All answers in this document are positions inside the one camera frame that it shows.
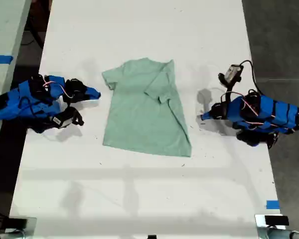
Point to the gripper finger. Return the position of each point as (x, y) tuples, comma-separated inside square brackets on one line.
[(93, 91), (207, 115), (208, 119), (91, 97)]

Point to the pale green T-shirt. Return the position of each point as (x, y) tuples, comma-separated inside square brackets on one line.
[(139, 119)]

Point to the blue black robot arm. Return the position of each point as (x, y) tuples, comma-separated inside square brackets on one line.
[(271, 112), (37, 107)]

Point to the long blue tape strip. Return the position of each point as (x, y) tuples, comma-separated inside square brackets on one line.
[(1, 59)]

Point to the pale side table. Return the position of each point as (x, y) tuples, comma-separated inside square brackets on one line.
[(5, 27)]

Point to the short blue tape strip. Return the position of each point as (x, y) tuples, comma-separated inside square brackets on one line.
[(272, 204)]

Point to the small black box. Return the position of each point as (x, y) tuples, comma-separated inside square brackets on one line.
[(276, 220), (18, 223)]

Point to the small black clip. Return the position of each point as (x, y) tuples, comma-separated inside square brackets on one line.
[(152, 236)]

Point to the gripper camera stalk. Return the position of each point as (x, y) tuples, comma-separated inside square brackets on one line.
[(229, 90), (67, 105)]

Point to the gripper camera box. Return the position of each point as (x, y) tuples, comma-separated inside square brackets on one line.
[(63, 120), (231, 74)]

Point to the metal table bracket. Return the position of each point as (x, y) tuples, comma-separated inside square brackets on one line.
[(31, 227), (260, 227)]

